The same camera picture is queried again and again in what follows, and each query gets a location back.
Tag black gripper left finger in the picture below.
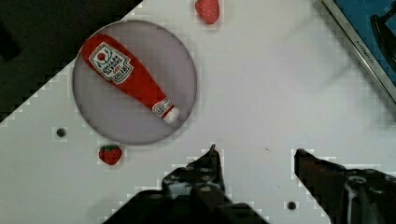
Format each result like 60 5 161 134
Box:
162 144 225 199

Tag light red toy strawberry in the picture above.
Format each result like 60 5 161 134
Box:
194 0 219 24

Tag dark red toy strawberry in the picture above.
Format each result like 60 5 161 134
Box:
98 145 122 165

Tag silver black toaster oven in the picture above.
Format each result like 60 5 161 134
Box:
318 0 395 103

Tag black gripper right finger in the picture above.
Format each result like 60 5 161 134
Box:
294 148 396 224

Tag grey round plate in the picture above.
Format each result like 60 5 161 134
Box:
72 20 198 146

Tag red ketchup bottle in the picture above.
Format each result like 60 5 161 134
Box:
81 34 179 123

